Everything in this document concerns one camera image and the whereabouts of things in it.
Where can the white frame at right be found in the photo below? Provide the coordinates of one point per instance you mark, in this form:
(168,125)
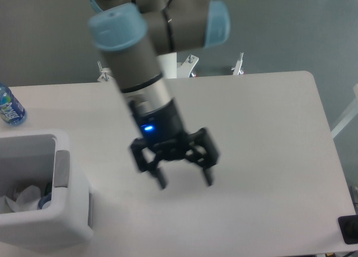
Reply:
(346,116)

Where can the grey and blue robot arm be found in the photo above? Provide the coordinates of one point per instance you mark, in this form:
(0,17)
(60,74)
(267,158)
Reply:
(131,35)

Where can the white trash can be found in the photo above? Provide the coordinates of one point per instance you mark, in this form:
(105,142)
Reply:
(38,157)

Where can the blue labelled water bottle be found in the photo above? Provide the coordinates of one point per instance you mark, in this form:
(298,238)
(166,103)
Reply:
(12,112)

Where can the white clamp bracket with screw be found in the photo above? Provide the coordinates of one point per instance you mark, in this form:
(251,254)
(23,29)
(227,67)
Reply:
(238,68)

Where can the crushed clear plastic bottle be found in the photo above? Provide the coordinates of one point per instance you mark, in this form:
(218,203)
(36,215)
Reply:
(46,197)

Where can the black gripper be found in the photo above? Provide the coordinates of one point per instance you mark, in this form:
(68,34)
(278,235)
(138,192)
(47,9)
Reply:
(163,133)

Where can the black device at table edge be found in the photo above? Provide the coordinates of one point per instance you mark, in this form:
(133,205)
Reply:
(348,227)

